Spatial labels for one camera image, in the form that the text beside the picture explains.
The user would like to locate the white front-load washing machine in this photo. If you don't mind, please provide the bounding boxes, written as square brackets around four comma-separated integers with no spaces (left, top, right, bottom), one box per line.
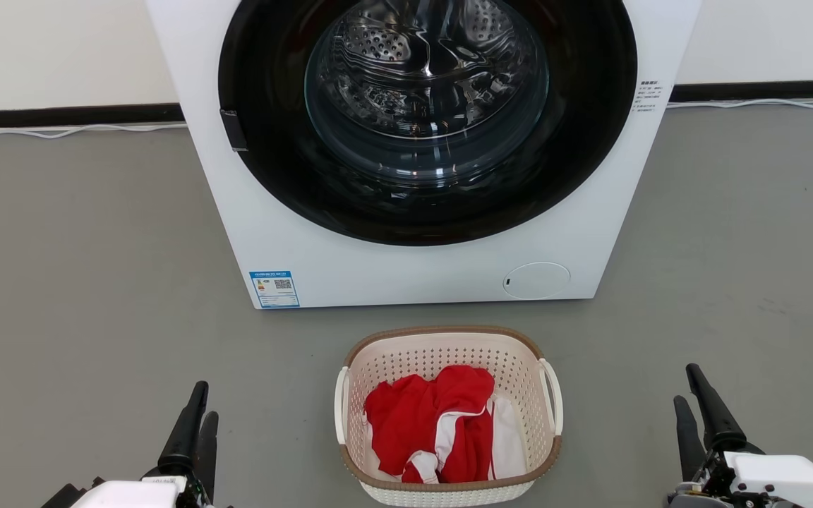
[145,0,702,310]

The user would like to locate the black washer door latch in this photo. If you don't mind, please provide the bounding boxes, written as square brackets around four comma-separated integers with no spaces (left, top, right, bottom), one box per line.
[220,109,248,152]

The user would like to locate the round white filter cover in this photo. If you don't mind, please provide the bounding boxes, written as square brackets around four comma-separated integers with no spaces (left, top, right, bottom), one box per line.
[503,262,571,300]

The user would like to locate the small printed text sticker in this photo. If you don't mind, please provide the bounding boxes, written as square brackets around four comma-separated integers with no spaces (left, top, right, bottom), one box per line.
[632,79,670,114]

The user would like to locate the round black glass washer door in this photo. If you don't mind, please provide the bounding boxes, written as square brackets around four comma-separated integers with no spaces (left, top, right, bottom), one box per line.
[218,0,638,247]

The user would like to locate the blue energy label sticker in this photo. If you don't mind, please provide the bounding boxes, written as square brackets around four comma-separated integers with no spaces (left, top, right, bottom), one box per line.
[249,270,301,309]

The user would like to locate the cream perforated plastic laundry basket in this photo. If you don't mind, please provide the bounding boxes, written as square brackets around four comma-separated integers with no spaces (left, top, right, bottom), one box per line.
[334,325,564,508]

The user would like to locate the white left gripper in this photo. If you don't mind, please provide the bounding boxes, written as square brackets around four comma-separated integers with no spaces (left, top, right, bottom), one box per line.
[41,381,220,508]

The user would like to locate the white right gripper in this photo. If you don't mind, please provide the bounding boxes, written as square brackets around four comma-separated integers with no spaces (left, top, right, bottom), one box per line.
[668,363,813,508]

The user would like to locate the white floor cable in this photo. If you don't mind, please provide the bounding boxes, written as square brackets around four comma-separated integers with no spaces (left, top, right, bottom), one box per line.
[0,123,188,140]
[666,97,813,111]

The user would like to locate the red and white garment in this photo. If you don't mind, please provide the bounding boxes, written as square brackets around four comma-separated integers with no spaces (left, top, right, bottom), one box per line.
[363,365,528,485]

